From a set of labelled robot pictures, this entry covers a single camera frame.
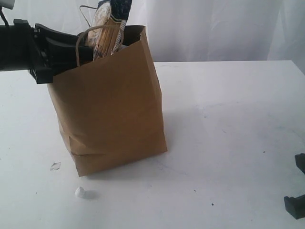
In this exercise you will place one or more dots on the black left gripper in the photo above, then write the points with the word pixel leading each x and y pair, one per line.
pixel 61 51

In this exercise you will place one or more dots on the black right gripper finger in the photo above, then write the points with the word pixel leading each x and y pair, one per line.
pixel 295 206
pixel 300 162

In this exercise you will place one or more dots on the spaghetti packet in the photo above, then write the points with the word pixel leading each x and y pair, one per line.
pixel 110 20

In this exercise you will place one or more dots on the white candy piece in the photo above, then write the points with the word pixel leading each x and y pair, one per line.
pixel 80 192

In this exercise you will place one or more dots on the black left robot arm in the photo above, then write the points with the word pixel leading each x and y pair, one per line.
pixel 6 49

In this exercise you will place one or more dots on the brown paper bag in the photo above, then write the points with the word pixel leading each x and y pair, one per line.
pixel 110 110

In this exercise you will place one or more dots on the clear plastic scrap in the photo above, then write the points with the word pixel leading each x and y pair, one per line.
pixel 55 166

